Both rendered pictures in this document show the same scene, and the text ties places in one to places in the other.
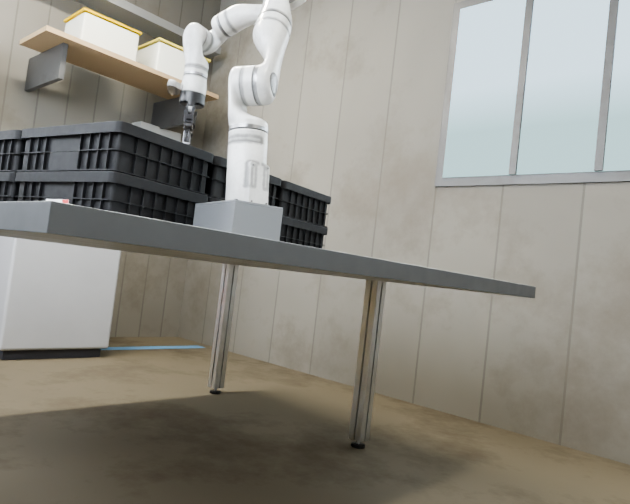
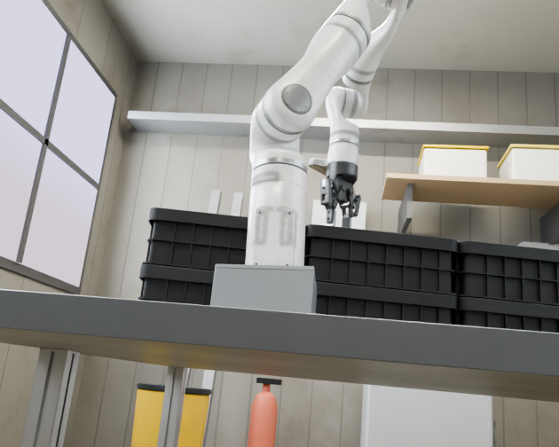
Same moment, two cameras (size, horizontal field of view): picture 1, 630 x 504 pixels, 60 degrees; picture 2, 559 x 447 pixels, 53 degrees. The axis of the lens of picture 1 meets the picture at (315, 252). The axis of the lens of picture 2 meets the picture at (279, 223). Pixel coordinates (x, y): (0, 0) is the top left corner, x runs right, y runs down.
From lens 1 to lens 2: 0.93 m
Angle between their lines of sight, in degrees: 55
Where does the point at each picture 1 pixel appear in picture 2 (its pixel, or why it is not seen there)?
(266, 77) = (275, 92)
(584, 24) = not seen: outside the picture
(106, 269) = (476, 421)
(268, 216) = (282, 283)
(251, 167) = (256, 216)
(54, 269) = (413, 421)
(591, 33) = not seen: outside the picture
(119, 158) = (152, 248)
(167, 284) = not seen: outside the picture
